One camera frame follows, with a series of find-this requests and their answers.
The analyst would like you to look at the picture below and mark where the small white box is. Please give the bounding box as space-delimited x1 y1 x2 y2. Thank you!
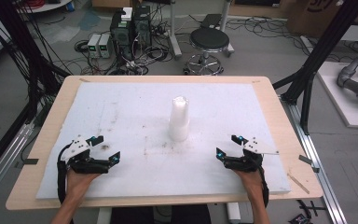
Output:
120 7 134 22

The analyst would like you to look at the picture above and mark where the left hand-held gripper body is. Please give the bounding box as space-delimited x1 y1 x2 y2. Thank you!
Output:
58 134 112 175

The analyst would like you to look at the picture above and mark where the person's right hand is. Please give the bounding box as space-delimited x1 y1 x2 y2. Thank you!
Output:
232 169 264 196

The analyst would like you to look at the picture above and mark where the aluminium rail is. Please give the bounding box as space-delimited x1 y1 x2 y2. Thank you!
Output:
0 121 37 207
279 95 350 224

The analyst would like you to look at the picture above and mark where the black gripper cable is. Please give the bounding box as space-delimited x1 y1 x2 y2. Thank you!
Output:
56 143 73 205
258 166 270 208

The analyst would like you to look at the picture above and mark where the black round stool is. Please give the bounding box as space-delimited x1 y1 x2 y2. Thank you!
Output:
183 27 235 77

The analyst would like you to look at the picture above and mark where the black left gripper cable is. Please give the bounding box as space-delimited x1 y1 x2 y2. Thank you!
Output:
56 143 73 205

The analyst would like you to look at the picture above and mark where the person's left hand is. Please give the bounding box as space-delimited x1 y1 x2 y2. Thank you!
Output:
65 169 103 200

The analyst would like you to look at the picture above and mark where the cardboard box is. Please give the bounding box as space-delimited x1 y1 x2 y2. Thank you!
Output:
286 0 358 39

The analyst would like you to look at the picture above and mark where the black computer tower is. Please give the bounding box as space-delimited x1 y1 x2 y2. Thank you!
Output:
109 10 135 62
132 5 153 51

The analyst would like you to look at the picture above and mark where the person's dark clothing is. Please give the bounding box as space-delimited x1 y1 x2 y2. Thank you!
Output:
109 204 213 224

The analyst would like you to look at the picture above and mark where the tangle of floor cables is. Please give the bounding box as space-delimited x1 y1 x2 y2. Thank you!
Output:
83 36 173 77

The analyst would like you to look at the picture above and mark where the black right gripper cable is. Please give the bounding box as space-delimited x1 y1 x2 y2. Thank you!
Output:
258 166 270 208

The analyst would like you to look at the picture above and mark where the black metal frame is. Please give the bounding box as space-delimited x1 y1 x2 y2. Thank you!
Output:
272 0 358 135

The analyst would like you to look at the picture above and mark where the grey stand leg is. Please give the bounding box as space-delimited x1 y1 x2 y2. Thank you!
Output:
167 0 184 61
218 0 235 58

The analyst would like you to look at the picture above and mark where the white floor board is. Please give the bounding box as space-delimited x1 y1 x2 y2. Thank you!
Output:
316 61 358 130

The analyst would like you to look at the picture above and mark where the black frame with cables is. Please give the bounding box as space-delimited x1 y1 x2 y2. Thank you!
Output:
0 0 71 125

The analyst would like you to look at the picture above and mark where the grey power supply unit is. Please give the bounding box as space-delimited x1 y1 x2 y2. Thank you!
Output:
98 33 115 60
87 33 103 59

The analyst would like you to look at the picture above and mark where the white foam mat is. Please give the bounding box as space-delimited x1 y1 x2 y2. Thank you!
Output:
35 81 293 201

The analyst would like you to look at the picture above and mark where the wooden table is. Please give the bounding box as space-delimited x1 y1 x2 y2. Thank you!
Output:
5 75 324 212

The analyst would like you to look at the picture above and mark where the coiled black cable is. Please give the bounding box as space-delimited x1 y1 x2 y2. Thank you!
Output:
74 39 90 53

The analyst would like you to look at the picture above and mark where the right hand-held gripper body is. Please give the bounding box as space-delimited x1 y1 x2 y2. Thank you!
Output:
223 136 280 173

